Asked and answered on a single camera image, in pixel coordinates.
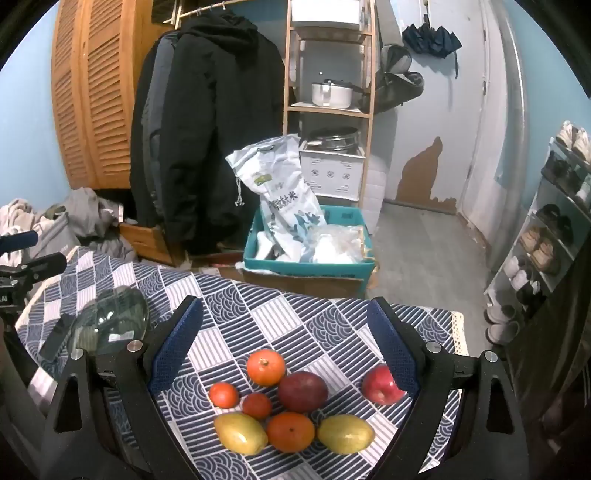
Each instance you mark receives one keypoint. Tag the brown cardboard box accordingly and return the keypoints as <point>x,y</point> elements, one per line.
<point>300,286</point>

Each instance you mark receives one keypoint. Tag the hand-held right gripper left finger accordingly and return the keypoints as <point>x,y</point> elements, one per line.
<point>178,346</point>

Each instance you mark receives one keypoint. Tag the white door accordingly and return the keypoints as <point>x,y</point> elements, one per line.
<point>489,161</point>

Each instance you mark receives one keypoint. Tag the black jacket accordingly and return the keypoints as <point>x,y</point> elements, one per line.
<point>137,152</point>

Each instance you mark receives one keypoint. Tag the white lattice basket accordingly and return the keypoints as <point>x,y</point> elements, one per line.
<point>330,173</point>

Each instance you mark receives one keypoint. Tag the glass bowl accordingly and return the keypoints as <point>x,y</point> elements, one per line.
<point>111,318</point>

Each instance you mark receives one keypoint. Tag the orange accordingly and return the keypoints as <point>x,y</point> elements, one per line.
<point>290,432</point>
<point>265,368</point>

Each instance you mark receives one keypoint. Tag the white printed rice bag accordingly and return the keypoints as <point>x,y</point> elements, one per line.
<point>286,184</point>

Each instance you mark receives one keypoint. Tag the grey hanging bag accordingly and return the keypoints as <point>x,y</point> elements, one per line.
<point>397,78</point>

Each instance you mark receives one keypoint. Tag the teal plastic crate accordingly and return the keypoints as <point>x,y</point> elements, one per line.
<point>300,270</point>

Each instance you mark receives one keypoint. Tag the small tangerine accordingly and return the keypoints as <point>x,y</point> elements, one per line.
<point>256,405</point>
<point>224,395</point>

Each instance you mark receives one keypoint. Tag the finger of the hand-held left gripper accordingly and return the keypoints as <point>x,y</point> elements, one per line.
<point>18,241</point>
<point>39,268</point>

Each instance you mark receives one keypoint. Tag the black hooded coat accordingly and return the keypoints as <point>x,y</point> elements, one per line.
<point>217,129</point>

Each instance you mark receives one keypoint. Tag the dark blue umbrella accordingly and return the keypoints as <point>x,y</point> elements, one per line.
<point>431,39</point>

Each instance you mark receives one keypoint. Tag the bright red apple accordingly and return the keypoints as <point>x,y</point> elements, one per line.
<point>381,385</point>

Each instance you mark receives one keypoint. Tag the wooden louvre wardrobe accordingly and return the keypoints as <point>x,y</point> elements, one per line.
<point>106,92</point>

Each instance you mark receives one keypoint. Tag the white fleece cloth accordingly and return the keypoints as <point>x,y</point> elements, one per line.
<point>18,212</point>

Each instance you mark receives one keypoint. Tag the white storage box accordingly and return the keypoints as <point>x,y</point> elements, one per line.
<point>323,11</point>

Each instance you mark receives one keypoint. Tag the clear plastic bag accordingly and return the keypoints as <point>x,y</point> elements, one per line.
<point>332,244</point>

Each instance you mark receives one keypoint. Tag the steel pot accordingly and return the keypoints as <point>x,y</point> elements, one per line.
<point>334,138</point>

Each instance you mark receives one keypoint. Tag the grey jacket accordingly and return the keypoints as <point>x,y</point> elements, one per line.
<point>154,115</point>

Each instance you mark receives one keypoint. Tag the wooden clothes rail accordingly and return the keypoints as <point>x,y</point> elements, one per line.
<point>203,9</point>

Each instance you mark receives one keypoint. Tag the blue white patterned tablecloth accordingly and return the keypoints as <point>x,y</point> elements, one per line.
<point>277,314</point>

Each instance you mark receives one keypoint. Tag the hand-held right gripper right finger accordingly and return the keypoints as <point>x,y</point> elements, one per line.
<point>392,346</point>

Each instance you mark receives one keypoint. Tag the dark red apple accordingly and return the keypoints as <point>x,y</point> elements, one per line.
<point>303,392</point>

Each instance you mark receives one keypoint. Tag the wooden drawer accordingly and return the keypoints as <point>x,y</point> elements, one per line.
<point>143,240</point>

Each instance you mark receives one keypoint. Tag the silver vertical pipe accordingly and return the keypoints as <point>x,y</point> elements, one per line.
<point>515,138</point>

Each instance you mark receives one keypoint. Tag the grey hoodie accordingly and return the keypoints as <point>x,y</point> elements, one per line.
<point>90,212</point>

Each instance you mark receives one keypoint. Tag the wooden shelf rack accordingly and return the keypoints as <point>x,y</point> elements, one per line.
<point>290,69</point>

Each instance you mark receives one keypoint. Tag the yellow mango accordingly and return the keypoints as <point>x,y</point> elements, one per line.
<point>345,434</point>
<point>241,433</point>

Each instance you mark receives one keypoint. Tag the olive green cloth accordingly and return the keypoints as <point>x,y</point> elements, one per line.
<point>53,211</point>

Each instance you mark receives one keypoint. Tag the white cooking pot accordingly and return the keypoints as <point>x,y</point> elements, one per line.
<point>330,94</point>

